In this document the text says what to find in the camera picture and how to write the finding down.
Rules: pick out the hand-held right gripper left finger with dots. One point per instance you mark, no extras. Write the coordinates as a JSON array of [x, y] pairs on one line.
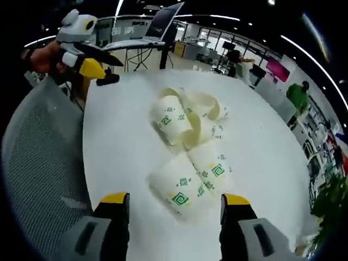
[[108, 236]]

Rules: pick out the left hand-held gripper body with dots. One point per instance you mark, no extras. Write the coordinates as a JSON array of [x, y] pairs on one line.
[[76, 30]]

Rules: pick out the grey mesh chair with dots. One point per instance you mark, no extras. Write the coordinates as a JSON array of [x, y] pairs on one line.
[[43, 152]]

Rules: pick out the white table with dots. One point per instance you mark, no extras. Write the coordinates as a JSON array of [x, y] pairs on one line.
[[119, 127]]

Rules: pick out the green leafy plant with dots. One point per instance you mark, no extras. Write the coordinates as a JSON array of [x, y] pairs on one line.
[[330, 206]]

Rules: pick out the person's left hand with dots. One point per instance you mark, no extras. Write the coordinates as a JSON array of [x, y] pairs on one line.
[[44, 58]]

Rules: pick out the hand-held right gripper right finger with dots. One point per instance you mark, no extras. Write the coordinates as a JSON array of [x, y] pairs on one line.
[[239, 236]]

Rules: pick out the pink wall screen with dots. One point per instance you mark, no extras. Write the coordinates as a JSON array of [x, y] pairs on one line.
[[278, 69]]

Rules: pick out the open grey laptop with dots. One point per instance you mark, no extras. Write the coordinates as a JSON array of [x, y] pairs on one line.
[[160, 25]]

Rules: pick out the cluttered storage shelf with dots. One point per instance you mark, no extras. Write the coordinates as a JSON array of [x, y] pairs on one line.
[[322, 144]]

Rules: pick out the yellow cabinet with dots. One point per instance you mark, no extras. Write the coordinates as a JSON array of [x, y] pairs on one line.
[[180, 49]]

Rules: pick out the black-legged laptop stand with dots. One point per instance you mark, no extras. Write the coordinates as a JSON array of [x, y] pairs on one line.
[[163, 55]]

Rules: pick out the pile of printed paper cups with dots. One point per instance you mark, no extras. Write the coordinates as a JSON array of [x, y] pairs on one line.
[[168, 119]]

